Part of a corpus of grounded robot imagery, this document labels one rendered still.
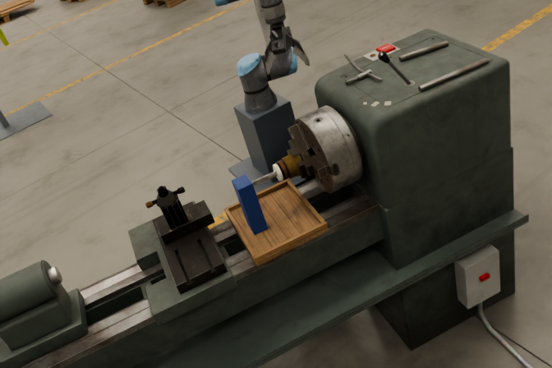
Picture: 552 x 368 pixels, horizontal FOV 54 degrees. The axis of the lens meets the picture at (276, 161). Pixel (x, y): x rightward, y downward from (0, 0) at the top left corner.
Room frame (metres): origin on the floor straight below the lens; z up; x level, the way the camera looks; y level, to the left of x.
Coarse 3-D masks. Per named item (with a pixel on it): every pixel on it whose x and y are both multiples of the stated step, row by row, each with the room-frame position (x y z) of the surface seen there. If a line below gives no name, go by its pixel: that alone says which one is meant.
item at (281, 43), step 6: (276, 24) 1.79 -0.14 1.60; (282, 24) 1.78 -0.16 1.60; (270, 30) 1.77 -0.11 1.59; (276, 30) 1.76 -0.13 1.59; (282, 30) 1.76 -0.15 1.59; (276, 36) 1.74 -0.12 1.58; (282, 36) 1.74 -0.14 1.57; (276, 42) 1.72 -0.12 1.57; (282, 42) 1.71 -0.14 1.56; (276, 48) 1.70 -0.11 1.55; (282, 48) 1.69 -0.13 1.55
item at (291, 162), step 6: (288, 156) 1.72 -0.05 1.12; (294, 156) 1.73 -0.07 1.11; (282, 162) 1.71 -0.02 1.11; (288, 162) 1.69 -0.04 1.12; (294, 162) 1.69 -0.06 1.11; (282, 168) 1.68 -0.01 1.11; (288, 168) 1.67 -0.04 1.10; (294, 168) 1.68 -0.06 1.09; (288, 174) 1.68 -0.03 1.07; (294, 174) 1.67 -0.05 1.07
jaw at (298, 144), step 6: (294, 126) 1.79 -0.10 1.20; (300, 126) 1.79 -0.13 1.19; (294, 132) 1.78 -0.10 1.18; (300, 132) 1.78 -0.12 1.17; (294, 138) 1.76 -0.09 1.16; (300, 138) 1.76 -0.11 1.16; (294, 144) 1.75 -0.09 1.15; (300, 144) 1.75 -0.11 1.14; (306, 144) 1.75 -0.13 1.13; (288, 150) 1.74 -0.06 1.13; (294, 150) 1.73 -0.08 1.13; (300, 150) 1.73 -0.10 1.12
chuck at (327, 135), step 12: (300, 120) 1.77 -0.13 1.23; (312, 120) 1.73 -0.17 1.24; (324, 120) 1.71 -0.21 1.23; (312, 132) 1.67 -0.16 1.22; (324, 132) 1.66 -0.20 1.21; (336, 132) 1.66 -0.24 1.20; (312, 144) 1.71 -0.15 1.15; (324, 144) 1.63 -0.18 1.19; (336, 144) 1.63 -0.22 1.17; (324, 156) 1.61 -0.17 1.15; (336, 156) 1.60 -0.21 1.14; (348, 156) 1.61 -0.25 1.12; (348, 168) 1.60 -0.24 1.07; (324, 180) 1.67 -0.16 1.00; (336, 180) 1.59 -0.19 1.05; (348, 180) 1.61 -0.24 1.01
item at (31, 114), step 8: (32, 104) 6.10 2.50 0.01; (40, 104) 6.02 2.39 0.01; (0, 112) 5.69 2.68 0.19; (16, 112) 6.02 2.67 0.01; (24, 112) 5.95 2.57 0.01; (32, 112) 5.87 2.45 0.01; (40, 112) 5.80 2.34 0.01; (48, 112) 5.73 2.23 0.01; (0, 120) 5.67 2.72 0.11; (8, 120) 5.85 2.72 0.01; (16, 120) 5.77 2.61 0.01; (24, 120) 5.71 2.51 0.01; (32, 120) 5.64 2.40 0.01; (40, 120) 5.58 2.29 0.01; (0, 128) 5.68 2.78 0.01; (8, 128) 5.61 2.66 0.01; (16, 128) 5.55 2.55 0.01; (24, 128) 5.50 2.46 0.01; (0, 136) 5.46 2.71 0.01; (8, 136) 5.42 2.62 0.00
